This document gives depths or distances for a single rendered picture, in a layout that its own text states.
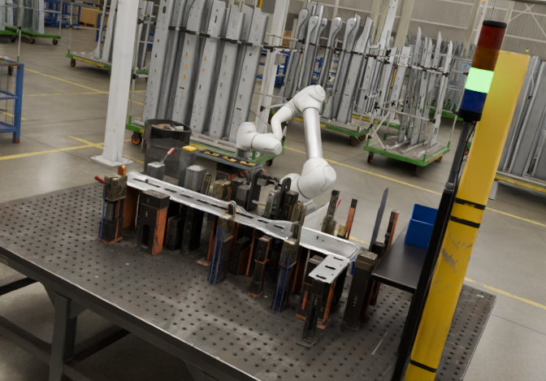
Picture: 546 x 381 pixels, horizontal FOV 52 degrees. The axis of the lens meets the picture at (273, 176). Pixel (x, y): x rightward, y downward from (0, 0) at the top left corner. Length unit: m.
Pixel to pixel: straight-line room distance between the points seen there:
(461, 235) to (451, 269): 0.12
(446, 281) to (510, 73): 0.72
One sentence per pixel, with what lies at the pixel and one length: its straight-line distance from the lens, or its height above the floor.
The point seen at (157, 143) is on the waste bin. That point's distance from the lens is 5.76.
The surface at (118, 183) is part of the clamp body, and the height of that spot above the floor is 1.03.
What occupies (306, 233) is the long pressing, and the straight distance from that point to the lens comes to 2.77.
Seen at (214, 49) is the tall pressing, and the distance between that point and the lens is 7.48.
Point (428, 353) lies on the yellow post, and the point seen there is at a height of 0.93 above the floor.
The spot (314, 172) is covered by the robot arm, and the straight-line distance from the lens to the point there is 3.35.
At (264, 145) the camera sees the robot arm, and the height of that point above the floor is 1.25.
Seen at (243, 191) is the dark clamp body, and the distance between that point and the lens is 3.00.
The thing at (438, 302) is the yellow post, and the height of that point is 1.13.
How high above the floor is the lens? 1.98
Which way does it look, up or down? 16 degrees down
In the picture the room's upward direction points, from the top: 11 degrees clockwise
